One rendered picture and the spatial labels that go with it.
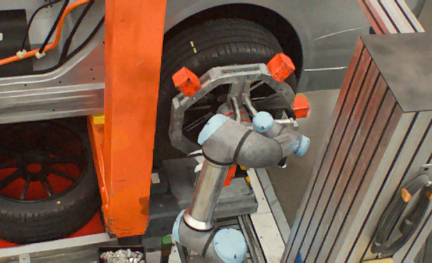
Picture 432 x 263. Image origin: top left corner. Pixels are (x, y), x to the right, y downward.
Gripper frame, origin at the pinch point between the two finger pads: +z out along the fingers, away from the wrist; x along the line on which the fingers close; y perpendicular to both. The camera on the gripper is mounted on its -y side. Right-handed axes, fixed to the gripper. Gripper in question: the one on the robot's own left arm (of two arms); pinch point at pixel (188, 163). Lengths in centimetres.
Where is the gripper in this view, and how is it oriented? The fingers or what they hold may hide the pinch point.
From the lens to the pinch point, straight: 254.2
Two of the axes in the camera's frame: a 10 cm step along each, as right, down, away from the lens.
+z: -9.2, 3.8, -1.1
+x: -2.4, -3.0, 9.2
